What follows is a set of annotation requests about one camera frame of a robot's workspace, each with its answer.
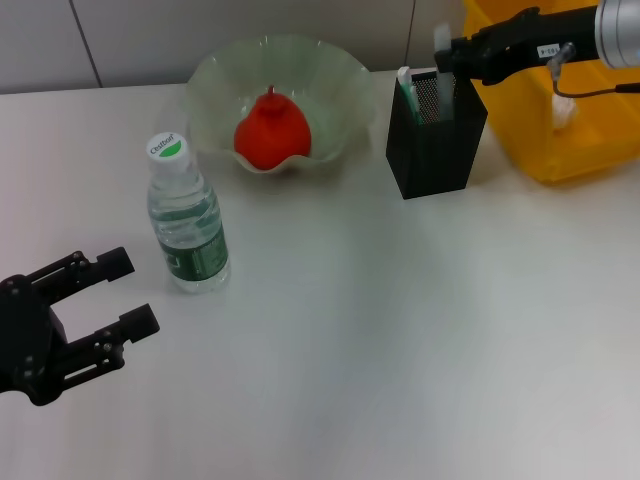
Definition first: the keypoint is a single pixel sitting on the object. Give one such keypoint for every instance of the yellow plastic bin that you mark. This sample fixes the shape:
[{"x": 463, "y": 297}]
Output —
[{"x": 590, "y": 145}]

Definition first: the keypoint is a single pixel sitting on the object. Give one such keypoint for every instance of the white paper ball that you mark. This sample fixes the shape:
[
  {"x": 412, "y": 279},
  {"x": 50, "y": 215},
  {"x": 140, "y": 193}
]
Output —
[{"x": 562, "y": 110}]

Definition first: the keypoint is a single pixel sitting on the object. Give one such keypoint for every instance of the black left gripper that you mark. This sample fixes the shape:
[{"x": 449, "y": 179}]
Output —
[{"x": 22, "y": 340}]

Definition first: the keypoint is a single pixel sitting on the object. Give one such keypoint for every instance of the grey marker pen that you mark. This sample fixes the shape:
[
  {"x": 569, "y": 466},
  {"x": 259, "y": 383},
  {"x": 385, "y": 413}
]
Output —
[{"x": 445, "y": 95}]

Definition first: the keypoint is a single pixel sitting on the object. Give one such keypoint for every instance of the clear green-label water bottle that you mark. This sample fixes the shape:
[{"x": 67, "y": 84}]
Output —
[{"x": 180, "y": 200}]

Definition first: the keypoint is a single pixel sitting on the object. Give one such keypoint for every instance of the red-orange toy orange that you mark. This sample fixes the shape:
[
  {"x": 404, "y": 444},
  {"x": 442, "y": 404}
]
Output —
[{"x": 272, "y": 132}]

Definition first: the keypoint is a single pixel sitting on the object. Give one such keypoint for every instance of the black mesh pen holder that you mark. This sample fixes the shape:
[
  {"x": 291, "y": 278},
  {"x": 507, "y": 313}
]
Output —
[{"x": 430, "y": 155}]

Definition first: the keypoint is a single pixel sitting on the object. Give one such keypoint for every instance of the green glass fruit plate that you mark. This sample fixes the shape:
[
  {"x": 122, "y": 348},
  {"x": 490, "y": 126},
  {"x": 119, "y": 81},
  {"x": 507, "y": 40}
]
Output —
[{"x": 330, "y": 100}]

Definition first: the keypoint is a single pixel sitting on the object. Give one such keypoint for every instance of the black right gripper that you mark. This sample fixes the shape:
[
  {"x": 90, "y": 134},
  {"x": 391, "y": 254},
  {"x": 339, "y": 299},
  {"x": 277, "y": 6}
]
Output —
[{"x": 530, "y": 42}]

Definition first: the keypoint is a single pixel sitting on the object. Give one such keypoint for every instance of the green pen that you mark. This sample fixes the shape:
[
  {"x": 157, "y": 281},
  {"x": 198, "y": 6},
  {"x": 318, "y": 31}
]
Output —
[{"x": 412, "y": 100}]

